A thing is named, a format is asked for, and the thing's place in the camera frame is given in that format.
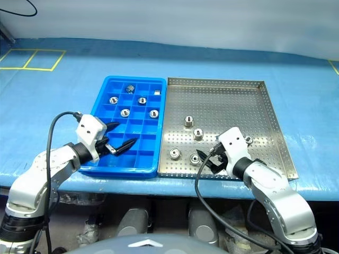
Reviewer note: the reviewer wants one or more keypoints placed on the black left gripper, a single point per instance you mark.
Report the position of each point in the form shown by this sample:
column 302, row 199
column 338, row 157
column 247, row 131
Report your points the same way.
column 103, row 148

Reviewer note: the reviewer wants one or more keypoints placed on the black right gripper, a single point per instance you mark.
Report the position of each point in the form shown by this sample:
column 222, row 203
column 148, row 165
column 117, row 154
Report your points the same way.
column 219, row 162

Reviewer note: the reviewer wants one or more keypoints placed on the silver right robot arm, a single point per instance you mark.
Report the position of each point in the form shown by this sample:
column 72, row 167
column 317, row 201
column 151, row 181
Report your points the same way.
column 278, row 195

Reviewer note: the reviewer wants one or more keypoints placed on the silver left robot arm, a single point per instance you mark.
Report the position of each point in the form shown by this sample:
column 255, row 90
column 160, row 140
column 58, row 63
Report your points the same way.
column 39, row 169

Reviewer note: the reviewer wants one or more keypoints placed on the blue compartment tray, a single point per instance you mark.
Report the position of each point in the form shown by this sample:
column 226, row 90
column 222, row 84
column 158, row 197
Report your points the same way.
column 132, row 148

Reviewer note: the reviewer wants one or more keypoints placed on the perforated metal tray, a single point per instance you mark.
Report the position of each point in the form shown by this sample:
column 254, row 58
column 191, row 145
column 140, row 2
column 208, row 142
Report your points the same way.
column 225, row 111

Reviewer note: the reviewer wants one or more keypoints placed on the dark grey rounded shape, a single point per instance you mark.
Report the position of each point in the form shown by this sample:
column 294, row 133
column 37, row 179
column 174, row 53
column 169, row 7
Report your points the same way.
column 133, row 221
column 202, row 225

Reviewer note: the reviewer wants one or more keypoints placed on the grey robot torso cover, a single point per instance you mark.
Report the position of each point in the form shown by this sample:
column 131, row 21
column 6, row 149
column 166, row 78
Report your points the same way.
column 119, row 246

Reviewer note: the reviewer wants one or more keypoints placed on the yellow tape double square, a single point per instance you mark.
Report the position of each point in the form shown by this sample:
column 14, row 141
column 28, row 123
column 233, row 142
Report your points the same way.
column 30, row 60

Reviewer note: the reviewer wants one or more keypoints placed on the yellow tape corner mark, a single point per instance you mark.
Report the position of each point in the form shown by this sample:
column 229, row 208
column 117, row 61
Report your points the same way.
column 334, row 67

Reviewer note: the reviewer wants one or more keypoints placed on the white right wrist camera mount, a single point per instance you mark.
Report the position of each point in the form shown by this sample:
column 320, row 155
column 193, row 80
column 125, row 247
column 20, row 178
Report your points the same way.
column 234, row 148

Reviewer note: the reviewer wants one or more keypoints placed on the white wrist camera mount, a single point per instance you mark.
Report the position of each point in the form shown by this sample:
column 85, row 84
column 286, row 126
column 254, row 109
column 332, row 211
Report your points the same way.
column 234, row 148
column 88, row 129

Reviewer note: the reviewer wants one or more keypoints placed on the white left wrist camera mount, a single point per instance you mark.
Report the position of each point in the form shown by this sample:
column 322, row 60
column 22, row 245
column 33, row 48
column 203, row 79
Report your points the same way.
column 88, row 129

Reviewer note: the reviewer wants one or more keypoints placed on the grey metal bracket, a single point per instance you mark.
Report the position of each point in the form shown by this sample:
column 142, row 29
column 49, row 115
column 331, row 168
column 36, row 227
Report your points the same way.
column 8, row 34

